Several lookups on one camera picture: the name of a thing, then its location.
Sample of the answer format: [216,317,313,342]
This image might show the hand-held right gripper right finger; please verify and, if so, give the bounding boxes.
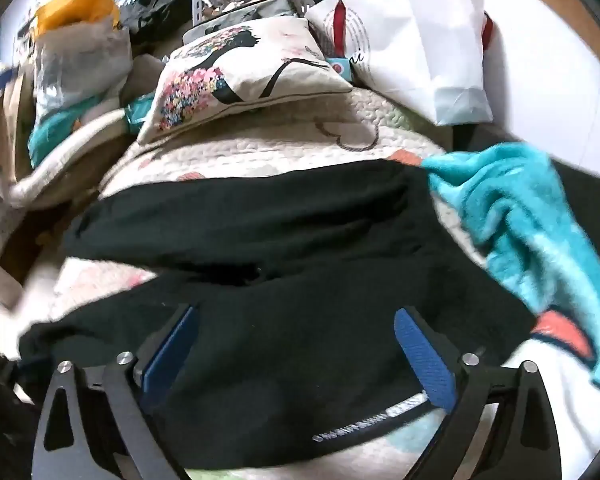
[394,306,563,480]

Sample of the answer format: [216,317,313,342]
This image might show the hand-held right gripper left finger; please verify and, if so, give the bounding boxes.
[32,304,198,480]

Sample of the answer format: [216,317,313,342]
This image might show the black pants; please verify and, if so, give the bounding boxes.
[17,159,538,471]

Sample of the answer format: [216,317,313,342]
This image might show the teal fleece blanket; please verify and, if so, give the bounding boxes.
[422,142,600,396]

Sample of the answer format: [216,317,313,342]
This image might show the heart print quilt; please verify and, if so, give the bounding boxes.
[0,85,600,480]

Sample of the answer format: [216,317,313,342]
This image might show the small teal packet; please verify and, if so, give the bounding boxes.
[124,95,157,127]

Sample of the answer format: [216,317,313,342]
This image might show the teal cloth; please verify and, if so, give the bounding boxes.
[27,110,83,163]

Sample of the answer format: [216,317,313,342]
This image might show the cardboard box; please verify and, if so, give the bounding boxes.
[0,75,37,186]

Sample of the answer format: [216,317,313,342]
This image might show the floral printed pillow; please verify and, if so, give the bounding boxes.
[136,16,353,145]

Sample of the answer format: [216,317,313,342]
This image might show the white paper bag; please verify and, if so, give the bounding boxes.
[307,0,496,127]

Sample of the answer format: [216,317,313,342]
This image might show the dark cloth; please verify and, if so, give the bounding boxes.
[122,0,201,43]

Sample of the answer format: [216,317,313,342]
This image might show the grey cushion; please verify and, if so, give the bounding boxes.
[182,0,308,43]

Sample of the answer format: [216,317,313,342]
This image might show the orange cloth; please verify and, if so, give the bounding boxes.
[34,0,121,43]

